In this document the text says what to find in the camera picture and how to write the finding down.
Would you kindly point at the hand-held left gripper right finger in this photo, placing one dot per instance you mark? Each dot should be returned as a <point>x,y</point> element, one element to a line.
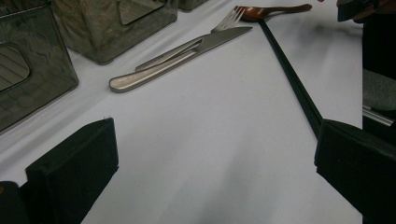
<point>361,168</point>

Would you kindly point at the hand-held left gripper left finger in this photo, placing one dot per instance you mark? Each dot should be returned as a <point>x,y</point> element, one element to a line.
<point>74,168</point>

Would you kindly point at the black chopstick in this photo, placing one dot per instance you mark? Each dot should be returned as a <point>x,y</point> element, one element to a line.
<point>299,93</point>
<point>306,93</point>

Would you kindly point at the smoked transparent plastic bin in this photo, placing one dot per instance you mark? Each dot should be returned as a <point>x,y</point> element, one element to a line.
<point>102,34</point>
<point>190,3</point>
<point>31,68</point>

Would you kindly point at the steel table knife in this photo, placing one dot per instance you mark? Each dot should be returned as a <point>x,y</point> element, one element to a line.
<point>174,60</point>

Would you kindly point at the steel fork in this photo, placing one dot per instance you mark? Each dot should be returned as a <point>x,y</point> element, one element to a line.
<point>227,21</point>

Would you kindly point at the metal floor rail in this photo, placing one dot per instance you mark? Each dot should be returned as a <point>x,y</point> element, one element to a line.
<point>376,114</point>

